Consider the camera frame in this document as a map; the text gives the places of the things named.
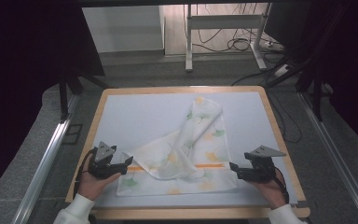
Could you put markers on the aluminium floor rail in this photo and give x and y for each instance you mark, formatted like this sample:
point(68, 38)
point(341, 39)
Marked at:
point(43, 165)
point(335, 152)

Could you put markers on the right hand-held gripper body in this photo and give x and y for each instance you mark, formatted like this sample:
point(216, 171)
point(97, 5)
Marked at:
point(261, 169)

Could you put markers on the dark curtain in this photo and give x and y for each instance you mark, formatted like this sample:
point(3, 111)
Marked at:
point(21, 77)
point(351, 62)

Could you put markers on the black metal stand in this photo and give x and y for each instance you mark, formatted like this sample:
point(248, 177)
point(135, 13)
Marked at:
point(316, 96)
point(63, 96)

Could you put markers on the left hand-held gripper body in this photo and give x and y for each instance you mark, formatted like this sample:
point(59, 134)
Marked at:
point(104, 152)

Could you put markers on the pale blue table mat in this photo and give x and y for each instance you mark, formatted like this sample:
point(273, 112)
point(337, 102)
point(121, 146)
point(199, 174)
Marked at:
point(143, 118)

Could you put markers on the white metal desk frame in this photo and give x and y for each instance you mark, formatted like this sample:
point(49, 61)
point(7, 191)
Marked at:
point(223, 21)

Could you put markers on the white leaf print cloth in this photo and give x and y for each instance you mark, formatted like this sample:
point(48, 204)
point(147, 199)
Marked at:
point(180, 155)

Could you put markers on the white power strip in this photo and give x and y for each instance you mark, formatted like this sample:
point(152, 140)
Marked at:
point(282, 70)

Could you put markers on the person's left hand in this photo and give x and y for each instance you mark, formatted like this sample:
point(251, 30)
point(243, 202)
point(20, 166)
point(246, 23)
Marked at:
point(93, 186)

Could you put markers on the white cabinet panel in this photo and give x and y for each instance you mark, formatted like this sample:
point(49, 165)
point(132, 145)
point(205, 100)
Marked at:
point(121, 28)

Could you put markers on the person's right hand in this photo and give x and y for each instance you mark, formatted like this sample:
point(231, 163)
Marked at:
point(273, 191)

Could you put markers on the wooden table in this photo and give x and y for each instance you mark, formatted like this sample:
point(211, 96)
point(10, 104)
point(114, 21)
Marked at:
point(174, 214)

